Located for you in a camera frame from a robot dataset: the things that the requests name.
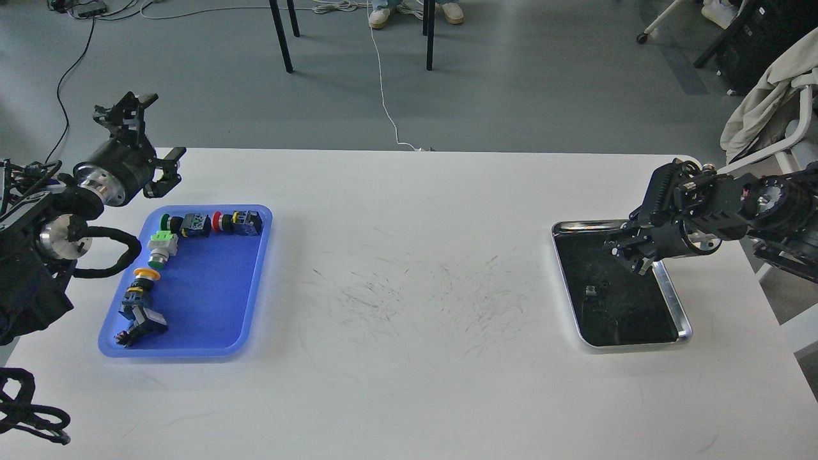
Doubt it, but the black chair leg right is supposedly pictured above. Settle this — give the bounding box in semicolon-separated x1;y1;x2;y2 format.
422;0;435;71

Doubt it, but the beige cloth on chair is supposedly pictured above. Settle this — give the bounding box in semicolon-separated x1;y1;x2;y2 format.
720;28;817;163

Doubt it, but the white shoe left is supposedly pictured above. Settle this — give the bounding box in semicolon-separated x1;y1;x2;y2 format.
368;6;392;30

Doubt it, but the silver metal tray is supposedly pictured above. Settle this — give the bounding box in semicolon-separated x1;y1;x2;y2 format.
552;219;693;352

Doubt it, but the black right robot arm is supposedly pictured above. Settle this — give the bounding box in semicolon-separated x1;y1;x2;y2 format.
604;159;817;282

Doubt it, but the black chair leg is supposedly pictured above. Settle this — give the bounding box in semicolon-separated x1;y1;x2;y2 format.
422;0;435;71
268;0;300;75

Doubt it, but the white cable on floor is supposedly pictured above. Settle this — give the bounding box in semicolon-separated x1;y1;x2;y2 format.
312;0;433;153

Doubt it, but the green push button switch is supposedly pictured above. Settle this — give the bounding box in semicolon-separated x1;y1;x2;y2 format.
158;213;212;238

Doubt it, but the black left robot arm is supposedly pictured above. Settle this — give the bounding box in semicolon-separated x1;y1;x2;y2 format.
1;91;186;346

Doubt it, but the white shoe right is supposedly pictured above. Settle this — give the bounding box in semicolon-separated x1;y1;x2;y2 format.
438;2;465;24

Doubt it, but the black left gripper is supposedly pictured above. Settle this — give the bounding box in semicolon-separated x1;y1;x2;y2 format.
73;91;187;207

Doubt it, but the black switch with red tip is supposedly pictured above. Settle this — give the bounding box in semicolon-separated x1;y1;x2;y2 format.
114;306;167;347

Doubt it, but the red push button switch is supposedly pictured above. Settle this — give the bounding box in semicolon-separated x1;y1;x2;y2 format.
210;210;263;236

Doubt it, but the white shoe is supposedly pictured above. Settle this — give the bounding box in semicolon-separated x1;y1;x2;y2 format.
368;6;392;30
438;2;465;24

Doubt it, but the white chair frame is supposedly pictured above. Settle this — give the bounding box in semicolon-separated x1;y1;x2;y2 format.
718;82;816;174

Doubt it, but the yellow push button switch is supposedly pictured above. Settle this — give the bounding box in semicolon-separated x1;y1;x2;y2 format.
120;267;161;320

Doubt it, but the blue plastic tray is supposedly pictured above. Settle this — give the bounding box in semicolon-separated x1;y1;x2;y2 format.
98;204;274;358

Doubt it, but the black chair leg left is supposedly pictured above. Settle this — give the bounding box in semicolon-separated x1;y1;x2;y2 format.
268;0;300;75

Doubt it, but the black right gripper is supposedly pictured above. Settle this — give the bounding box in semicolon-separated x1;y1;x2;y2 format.
603;220;722;275

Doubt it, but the white green push button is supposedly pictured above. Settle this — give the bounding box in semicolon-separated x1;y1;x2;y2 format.
147;230;178;270

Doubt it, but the black cable on floor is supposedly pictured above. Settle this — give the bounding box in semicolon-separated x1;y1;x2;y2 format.
45;0;154;164

